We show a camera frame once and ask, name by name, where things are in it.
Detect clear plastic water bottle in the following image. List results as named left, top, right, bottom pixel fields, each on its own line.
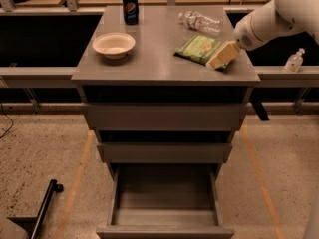
left=178, top=11, right=223, bottom=36

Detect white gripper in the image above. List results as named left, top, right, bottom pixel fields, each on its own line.
left=205, top=13, right=264, bottom=70

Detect grey open bottom drawer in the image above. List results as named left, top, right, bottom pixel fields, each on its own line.
left=96, top=163, right=235, bottom=239

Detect black floor cable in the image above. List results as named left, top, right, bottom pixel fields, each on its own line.
left=0, top=103, right=14, bottom=140

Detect green jalapeno chip bag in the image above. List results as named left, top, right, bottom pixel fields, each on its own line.
left=174, top=35, right=229, bottom=69

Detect grey top drawer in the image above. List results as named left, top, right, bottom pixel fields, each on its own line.
left=83, top=104, right=247, bottom=131

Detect grey metal rail frame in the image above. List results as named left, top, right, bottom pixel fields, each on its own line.
left=0, top=7, right=319, bottom=109

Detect grey middle drawer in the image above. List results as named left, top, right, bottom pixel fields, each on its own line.
left=97, top=142, right=232, bottom=163

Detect white paper bowl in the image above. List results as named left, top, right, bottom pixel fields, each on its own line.
left=92, top=33, right=136, bottom=59

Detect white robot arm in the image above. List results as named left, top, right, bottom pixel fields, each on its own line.
left=234, top=0, right=319, bottom=51

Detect blue pepsi can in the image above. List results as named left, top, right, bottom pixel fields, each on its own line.
left=122, top=0, right=139, bottom=25

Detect black wheeled cart leg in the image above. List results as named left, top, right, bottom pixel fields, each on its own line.
left=9, top=179, right=64, bottom=239

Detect grey drawer cabinet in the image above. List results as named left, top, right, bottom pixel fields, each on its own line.
left=70, top=5, right=261, bottom=181

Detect clear hand sanitizer bottle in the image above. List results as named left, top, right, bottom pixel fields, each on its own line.
left=284, top=48, right=305, bottom=73

